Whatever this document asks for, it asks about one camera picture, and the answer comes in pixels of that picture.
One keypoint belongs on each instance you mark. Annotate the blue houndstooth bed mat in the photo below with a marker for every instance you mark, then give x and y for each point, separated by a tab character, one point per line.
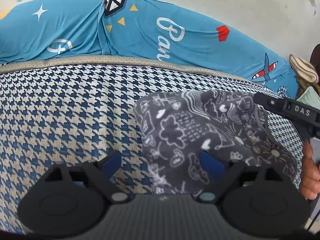
62	110

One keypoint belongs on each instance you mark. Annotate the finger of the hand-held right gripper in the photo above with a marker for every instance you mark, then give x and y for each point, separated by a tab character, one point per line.
268	102

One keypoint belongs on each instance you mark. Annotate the person's right hand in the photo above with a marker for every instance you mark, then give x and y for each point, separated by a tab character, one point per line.
310	177

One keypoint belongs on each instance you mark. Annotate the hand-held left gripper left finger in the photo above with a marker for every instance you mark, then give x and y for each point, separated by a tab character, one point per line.
112	162

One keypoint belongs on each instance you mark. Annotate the blue printed long pillow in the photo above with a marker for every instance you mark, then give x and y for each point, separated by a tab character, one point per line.
140	37

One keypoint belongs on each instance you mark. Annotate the grey patterned fleece jacket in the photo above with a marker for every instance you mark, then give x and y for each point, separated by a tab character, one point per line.
190	130

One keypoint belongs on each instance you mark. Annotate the beige striped cloth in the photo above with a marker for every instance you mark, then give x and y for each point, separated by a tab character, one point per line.
303	68

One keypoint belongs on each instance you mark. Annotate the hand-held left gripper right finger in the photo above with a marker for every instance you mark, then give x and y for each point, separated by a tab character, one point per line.
212	165

